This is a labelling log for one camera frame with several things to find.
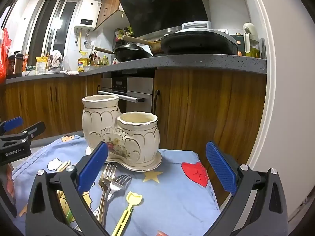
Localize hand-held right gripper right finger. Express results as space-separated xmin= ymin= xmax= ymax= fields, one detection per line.
xmin=205 ymin=141 xmax=288 ymax=236

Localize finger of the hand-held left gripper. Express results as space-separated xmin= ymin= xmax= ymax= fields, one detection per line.
xmin=16 ymin=121 xmax=46 ymax=140
xmin=0 ymin=117 xmax=24 ymax=136

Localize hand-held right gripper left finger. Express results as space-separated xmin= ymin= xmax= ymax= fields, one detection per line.
xmin=25 ymin=141 xmax=110 ymax=236

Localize metal fork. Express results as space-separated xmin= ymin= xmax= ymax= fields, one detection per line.
xmin=98 ymin=178 xmax=113 ymax=227
xmin=102 ymin=174 xmax=132 ymax=229
xmin=96 ymin=163 xmax=118 ymax=223

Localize yellow plastic fork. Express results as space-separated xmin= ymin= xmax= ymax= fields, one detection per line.
xmin=111 ymin=191 xmax=143 ymax=236

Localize cream ceramic double utensil holder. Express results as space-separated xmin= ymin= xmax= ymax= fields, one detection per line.
xmin=82 ymin=95 xmax=163 ymax=172

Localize blue printed cloth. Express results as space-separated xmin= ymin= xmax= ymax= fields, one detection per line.
xmin=11 ymin=134 xmax=221 ymax=236

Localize brown lidded jar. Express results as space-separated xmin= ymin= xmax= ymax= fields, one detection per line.
xmin=8 ymin=51 xmax=25 ymax=75

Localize wooden base cabinets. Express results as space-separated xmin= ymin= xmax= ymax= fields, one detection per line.
xmin=0 ymin=67 xmax=267 ymax=204

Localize yellow food packet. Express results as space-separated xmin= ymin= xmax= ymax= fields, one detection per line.
xmin=36 ymin=56 xmax=48 ymax=74

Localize red plastic bag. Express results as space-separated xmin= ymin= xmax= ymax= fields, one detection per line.
xmin=0 ymin=28 xmax=12 ymax=84

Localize white cloth on faucet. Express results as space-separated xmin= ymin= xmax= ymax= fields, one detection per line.
xmin=50 ymin=50 xmax=63 ymax=70

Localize yellow cooking oil bottle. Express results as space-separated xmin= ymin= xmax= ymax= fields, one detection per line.
xmin=78 ymin=52 xmax=88 ymax=73

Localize row of sauce bottles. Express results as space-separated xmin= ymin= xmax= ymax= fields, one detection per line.
xmin=89 ymin=52 xmax=110 ymax=67

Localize built-in steel oven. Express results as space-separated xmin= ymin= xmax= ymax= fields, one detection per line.
xmin=97 ymin=70 xmax=157 ymax=113

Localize glass sliding window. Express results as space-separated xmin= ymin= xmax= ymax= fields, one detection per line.
xmin=26 ymin=0 xmax=79 ymax=62

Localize grey speckled kitchen countertop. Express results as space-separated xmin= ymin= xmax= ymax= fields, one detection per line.
xmin=5 ymin=54 xmax=267 ymax=84

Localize small black wok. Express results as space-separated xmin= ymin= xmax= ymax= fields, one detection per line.
xmin=95 ymin=44 xmax=153 ymax=63

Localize white water heater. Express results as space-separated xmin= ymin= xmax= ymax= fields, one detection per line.
xmin=74 ymin=0 xmax=102 ymax=31

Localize dark green appliance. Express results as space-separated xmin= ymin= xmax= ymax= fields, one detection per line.
xmin=229 ymin=34 xmax=246 ymax=56

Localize large black frying pan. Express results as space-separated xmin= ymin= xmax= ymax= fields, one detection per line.
xmin=160 ymin=28 xmax=239 ymax=56

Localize seasoning jars behind stove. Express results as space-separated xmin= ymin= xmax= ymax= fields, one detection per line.
xmin=114 ymin=27 xmax=134 ymax=45

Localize white lidded pot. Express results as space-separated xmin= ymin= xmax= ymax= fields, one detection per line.
xmin=182 ymin=22 xmax=212 ymax=31

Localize black range hood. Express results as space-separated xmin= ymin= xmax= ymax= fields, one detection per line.
xmin=119 ymin=0 xmax=212 ymax=38

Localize brown pan with wooden handle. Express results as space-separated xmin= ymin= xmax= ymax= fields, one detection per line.
xmin=122 ymin=36 xmax=164 ymax=54

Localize glass oil dispenser white handle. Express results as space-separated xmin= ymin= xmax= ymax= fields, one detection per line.
xmin=242 ymin=23 xmax=260 ymax=58

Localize wooden wall cabinet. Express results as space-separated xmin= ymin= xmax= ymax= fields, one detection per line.
xmin=95 ymin=0 xmax=138 ymax=31

